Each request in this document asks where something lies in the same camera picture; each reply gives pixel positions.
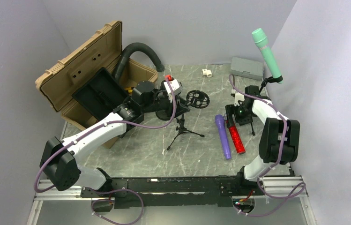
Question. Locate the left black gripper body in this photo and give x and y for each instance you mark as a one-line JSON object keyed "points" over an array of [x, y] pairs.
{"points": [[163, 102]]}

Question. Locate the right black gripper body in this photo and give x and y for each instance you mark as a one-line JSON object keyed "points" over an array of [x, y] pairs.
{"points": [[243, 116]]}

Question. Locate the black round base mic stand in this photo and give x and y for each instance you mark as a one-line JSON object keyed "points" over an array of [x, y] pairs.
{"points": [[164, 115]]}

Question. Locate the purple microphone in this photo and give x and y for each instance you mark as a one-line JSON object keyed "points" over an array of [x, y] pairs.
{"points": [[220, 123]]}

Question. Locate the red glitter microphone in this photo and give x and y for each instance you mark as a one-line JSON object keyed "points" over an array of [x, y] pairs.
{"points": [[239, 147]]}

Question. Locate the black tripod stand shock mount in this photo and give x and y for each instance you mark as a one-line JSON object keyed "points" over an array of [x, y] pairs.
{"points": [[196, 99]]}

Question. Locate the white pvc elbow fitting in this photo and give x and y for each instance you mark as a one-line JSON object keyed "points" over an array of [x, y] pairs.
{"points": [[207, 73]]}

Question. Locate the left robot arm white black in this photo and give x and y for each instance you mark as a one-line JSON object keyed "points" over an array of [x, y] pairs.
{"points": [[59, 167]]}

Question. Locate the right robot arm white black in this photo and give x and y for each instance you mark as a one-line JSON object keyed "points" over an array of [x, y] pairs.
{"points": [[279, 141]]}

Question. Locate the black tripod stand right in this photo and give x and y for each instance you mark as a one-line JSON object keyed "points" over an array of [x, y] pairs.
{"points": [[262, 87]]}

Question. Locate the mint green microphone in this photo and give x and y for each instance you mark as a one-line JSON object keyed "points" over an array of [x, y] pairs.
{"points": [[261, 41]]}

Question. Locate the yellow tool in case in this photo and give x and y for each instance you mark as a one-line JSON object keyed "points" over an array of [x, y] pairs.
{"points": [[129, 89]]}

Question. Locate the grey plastic case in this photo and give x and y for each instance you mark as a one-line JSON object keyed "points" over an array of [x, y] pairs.
{"points": [[247, 68]]}

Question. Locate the black tray in case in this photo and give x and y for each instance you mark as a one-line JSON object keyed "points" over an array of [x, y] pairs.
{"points": [[101, 94]]}

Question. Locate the tan plastic tool case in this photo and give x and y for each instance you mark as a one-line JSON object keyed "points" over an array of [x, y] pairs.
{"points": [[128, 66]]}

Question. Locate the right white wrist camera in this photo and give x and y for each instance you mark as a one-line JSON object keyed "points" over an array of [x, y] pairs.
{"points": [[238, 98]]}

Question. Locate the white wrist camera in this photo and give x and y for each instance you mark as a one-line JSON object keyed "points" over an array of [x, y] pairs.
{"points": [[172, 84], [238, 98]]}

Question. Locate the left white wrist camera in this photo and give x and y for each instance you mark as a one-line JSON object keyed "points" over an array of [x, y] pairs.
{"points": [[172, 84]]}

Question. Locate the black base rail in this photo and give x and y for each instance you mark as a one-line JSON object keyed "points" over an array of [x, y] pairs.
{"points": [[176, 191]]}

